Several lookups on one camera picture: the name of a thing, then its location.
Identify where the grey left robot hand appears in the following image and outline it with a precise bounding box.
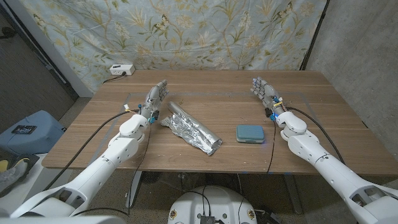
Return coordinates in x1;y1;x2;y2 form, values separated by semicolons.
138;79;169;124

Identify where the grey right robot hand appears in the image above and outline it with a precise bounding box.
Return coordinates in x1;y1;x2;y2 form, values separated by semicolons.
250;77;285;121

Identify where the aluminum foil roll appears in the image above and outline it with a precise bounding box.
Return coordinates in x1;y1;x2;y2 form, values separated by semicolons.
160;101;223;156

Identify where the teal sponge block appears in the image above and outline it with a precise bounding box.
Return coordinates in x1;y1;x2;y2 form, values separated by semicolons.
236;124;266;144

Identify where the white power strip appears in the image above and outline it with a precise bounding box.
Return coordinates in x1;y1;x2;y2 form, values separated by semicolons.
109;63;136;76

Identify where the black ribbed round object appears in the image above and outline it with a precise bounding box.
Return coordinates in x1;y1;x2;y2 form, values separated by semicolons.
142;170;162;185

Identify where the floral backdrop cloth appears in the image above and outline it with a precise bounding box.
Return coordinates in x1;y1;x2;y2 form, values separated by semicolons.
18;0;327;94

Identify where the grey table leg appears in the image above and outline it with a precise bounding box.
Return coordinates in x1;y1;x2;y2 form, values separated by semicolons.
283;174;304;215
125;170;144;208

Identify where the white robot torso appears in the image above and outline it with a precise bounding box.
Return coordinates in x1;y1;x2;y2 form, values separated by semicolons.
167;185;258;224

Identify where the blue storage bin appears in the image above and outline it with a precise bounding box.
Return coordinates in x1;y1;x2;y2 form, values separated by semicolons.
0;110;66;156

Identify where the grey yellow shoe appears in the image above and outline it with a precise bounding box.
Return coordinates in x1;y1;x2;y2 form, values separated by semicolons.
0;157;32;197

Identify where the black round knob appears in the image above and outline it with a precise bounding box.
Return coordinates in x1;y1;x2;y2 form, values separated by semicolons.
0;26;18;40

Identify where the black power strip cord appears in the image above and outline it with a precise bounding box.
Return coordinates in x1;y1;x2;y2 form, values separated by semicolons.
102;72;127;84

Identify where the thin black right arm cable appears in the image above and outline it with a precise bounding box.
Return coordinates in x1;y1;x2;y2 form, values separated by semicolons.
266;120;277;175

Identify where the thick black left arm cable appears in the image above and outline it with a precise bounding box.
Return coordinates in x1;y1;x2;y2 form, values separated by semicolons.
43;109;141;191

